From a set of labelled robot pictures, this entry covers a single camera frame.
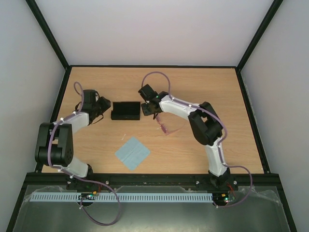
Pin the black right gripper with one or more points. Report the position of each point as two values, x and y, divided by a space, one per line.
147 108

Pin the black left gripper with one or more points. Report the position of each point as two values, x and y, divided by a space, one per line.
106 105

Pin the black sunglasses case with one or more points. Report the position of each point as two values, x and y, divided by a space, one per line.
126 110

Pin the pink sunglasses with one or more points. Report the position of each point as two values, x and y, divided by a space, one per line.
166 129

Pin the light blue cleaning cloth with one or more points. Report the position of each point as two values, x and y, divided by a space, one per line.
132 153

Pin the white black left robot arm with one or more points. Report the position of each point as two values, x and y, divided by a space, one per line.
54 147

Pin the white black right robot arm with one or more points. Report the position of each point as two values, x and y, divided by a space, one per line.
205 125

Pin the light blue slotted cable duct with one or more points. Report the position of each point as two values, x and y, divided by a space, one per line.
123 197

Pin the black aluminium frame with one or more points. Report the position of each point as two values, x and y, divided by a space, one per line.
160 180

